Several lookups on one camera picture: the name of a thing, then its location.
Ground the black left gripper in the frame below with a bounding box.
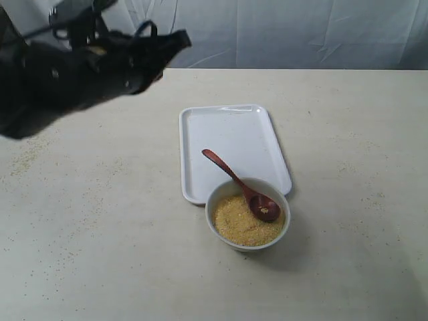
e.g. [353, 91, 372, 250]
[66, 29, 192, 97]

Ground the dark brown wooden spoon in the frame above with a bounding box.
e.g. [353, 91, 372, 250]
[201, 149, 281, 223]

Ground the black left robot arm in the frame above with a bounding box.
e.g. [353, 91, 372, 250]
[1, 30, 191, 140]

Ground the yellow granular grain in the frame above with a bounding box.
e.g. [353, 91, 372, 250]
[214, 195, 286, 247]

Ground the white backdrop cloth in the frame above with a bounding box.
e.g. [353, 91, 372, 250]
[103, 0, 427, 70]

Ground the white rectangular plastic tray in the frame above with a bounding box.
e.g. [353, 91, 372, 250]
[179, 104, 292, 205]

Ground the white ceramic bowl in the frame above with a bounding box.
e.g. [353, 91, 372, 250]
[205, 178, 291, 252]

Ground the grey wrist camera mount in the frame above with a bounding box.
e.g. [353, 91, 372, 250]
[48, 0, 117, 46]

